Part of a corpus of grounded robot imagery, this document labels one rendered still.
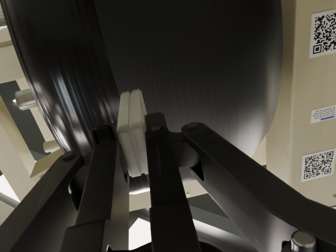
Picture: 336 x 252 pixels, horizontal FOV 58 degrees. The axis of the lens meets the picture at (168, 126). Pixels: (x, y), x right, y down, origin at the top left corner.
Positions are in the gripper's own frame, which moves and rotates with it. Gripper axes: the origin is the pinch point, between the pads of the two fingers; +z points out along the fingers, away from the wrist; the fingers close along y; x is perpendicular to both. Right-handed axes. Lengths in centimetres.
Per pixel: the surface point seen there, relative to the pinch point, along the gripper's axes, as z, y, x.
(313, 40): 31.4, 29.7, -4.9
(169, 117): 11.9, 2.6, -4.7
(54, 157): 81, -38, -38
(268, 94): 13.8, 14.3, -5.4
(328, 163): 35, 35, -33
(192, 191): 65, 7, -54
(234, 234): 268, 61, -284
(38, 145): 658, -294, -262
